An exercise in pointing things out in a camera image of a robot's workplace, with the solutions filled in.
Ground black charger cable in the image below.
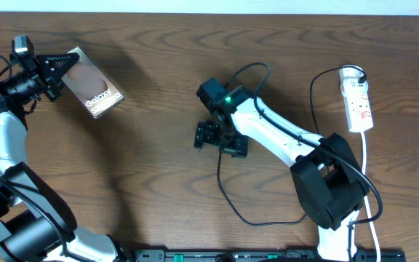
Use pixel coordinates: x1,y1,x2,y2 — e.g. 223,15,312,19
216,66,367,227

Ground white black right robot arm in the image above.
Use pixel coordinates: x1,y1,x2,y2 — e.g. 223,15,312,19
194,78,379,261

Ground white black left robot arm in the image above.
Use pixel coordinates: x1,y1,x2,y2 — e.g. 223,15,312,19
0,51,135,261

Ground white charger adapter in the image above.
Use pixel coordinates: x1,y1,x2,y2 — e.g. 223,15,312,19
340,78,369,98

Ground white power strip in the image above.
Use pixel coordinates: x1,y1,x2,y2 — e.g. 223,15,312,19
339,65,374,133

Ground white power strip cord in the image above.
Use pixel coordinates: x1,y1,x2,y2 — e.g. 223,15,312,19
360,131,382,262

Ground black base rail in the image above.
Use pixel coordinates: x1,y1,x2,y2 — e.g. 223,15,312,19
132,248,407,262

